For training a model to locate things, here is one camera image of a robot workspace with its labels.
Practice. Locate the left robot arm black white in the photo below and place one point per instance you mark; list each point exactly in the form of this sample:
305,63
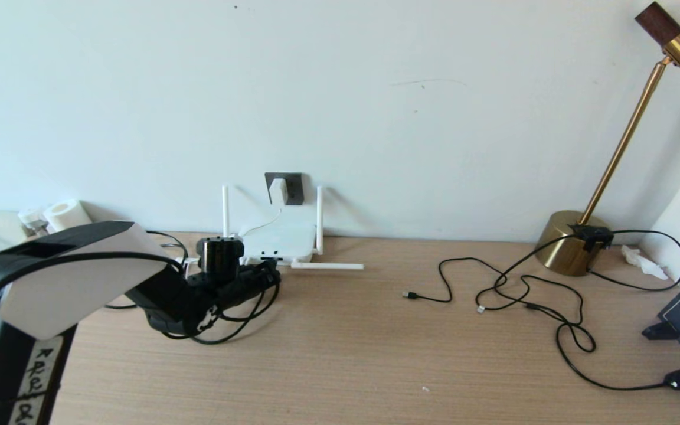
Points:
62,277

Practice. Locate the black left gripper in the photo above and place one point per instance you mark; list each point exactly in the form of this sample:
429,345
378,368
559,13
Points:
239,288

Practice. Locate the crumpled white tissue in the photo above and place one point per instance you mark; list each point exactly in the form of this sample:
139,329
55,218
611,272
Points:
641,262

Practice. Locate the small clear plastic jar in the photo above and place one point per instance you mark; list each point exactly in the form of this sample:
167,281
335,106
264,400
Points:
33,219

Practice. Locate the white toilet paper roll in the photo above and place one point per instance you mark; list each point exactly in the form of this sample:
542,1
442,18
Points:
65,213

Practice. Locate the white power adapter block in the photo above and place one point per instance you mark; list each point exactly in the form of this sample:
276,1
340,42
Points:
278,192

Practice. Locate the grey wall power socket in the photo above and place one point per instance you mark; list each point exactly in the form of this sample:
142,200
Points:
296,189

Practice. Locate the black plastic clip stand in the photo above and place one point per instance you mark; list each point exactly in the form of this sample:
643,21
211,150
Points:
659,332

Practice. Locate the white wifi router with antennas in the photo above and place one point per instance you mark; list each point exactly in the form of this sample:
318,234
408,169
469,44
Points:
284,236

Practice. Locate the brass desk lamp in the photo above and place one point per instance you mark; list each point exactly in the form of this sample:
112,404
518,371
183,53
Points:
570,248

